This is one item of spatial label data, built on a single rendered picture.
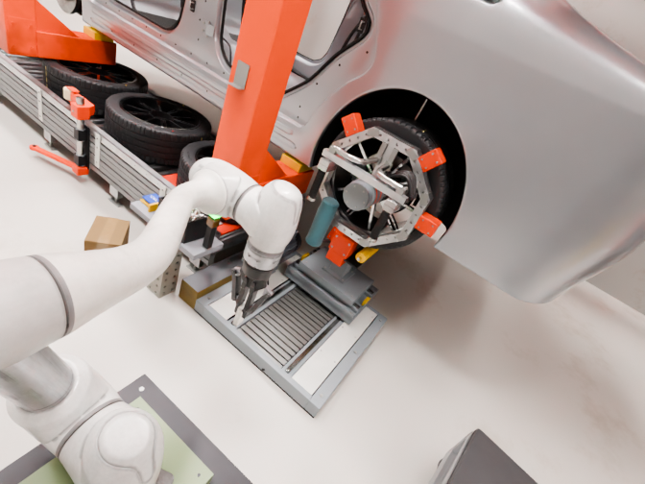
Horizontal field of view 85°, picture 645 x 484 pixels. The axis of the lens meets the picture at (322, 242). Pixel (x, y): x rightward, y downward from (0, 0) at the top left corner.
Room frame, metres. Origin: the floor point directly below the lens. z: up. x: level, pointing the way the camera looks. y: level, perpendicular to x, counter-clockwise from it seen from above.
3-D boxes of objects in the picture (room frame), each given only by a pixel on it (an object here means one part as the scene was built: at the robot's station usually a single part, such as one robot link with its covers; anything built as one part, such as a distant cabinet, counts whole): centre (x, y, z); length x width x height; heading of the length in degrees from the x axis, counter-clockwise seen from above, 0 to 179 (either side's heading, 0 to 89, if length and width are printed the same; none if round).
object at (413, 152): (1.62, -0.11, 0.85); 0.54 x 0.07 x 0.54; 70
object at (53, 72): (2.46, 2.04, 0.39); 0.66 x 0.66 x 0.24
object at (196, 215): (1.24, 0.60, 0.51); 0.20 x 0.14 x 0.13; 67
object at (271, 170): (1.75, 0.39, 0.69); 0.52 x 0.17 x 0.35; 160
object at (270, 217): (0.69, 0.13, 1.04); 0.13 x 0.11 x 0.16; 73
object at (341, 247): (1.65, -0.12, 0.48); 0.16 x 0.12 x 0.17; 160
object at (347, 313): (1.78, -0.16, 0.13); 0.50 x 0.36 x 0.10; 70
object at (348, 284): (1.78, -0.16, 0.32); 0.40 x 0.30 x 0.28; 70
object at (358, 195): (1.55, -0.08, 0.85); 0.21 x 0.14 x 0.14; 160
